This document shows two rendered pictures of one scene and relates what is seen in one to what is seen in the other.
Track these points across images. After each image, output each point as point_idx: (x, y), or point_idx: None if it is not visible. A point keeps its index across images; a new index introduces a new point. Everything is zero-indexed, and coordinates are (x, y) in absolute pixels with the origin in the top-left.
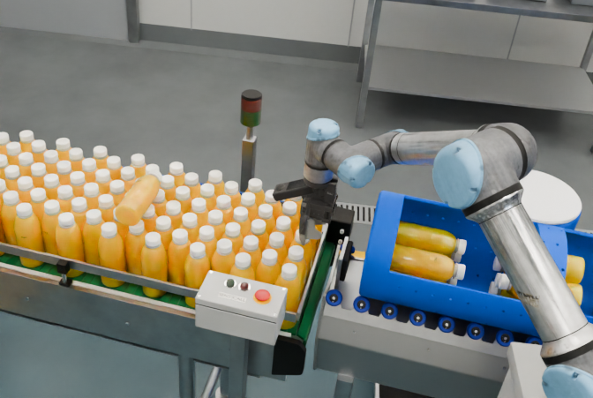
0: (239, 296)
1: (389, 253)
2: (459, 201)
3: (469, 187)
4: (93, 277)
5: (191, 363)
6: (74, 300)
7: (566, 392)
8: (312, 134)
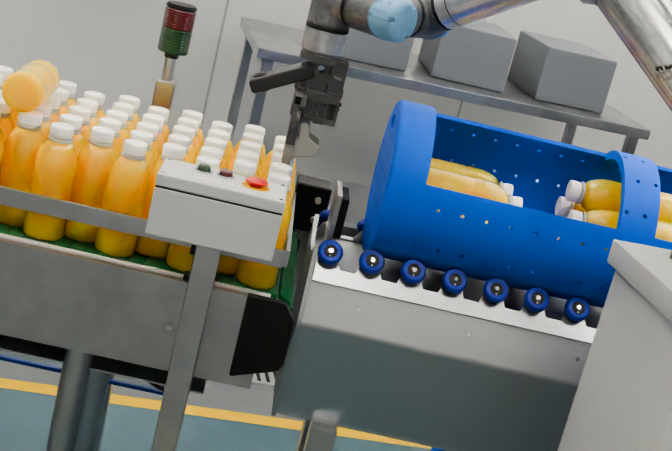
0: (222, 180)
1: (426, 157)
2: None
3: None
4: None
5: (85, 372)
6: None
7: None
8: None
